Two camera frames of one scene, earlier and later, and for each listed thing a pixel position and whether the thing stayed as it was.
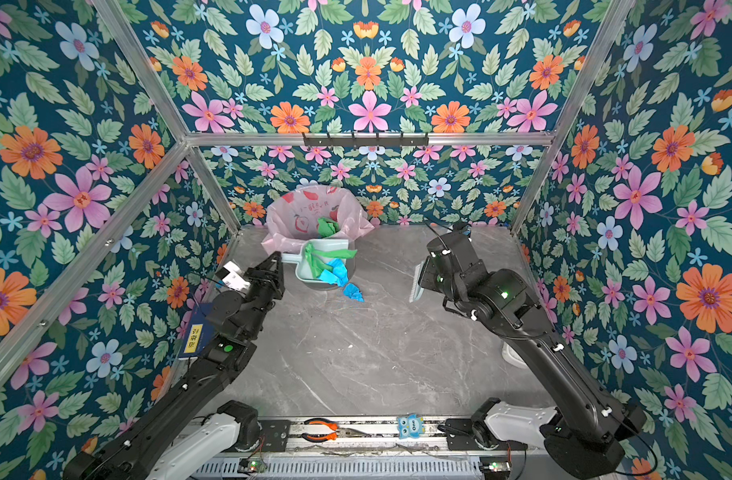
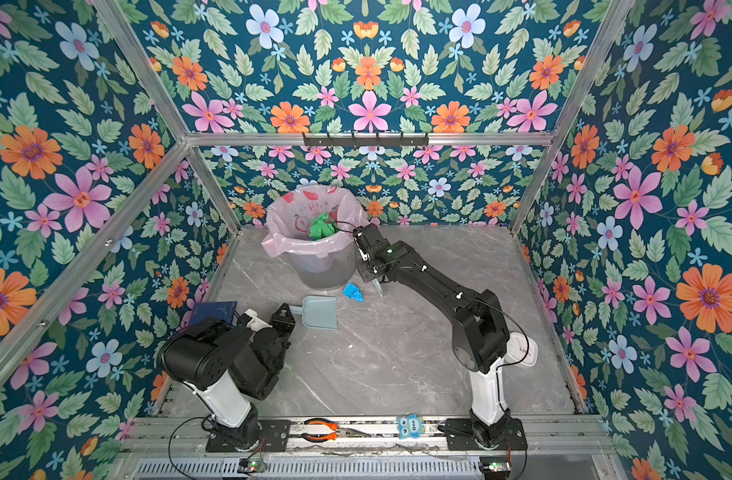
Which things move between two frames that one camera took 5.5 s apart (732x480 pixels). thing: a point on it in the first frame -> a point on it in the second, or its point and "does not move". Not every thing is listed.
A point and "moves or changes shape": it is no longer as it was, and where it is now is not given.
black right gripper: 425,280 -> 365,275
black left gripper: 271,280 -> 284,325
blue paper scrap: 354,292 does not move
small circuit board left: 246,465 does not move
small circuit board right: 495,464 does not move
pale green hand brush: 417,291 moves or changes shape
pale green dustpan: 303,268 -> 317,311
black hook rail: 366,139 does not move
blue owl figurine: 410,427 does not move
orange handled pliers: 337,432 does not move
